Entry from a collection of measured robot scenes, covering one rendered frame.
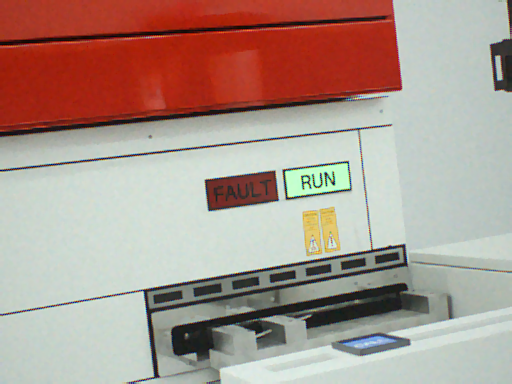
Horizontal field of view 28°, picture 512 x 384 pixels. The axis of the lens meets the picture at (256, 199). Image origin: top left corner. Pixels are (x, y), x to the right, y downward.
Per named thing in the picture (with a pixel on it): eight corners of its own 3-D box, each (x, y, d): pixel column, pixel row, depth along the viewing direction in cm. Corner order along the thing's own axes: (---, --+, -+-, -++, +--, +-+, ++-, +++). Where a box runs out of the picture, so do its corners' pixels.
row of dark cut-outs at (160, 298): (148, 308, 150) (146, 292, 150) (402, 262, 168) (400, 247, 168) (149, 309, 150) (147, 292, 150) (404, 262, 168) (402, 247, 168)
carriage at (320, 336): (210, 368, 150) (208, 348, 150) (421, 323, 165) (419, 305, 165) (232, 377, 142) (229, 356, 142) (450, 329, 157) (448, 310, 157)
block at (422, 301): (401, 309, 163) (399, 290, 163) (419, 305, 165) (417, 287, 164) (429, 314, 156) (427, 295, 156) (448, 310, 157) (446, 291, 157)
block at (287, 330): (263, 337, 153) (260, 317, 153) (283, 333, 155) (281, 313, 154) (286, 344, 146) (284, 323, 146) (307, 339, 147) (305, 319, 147)
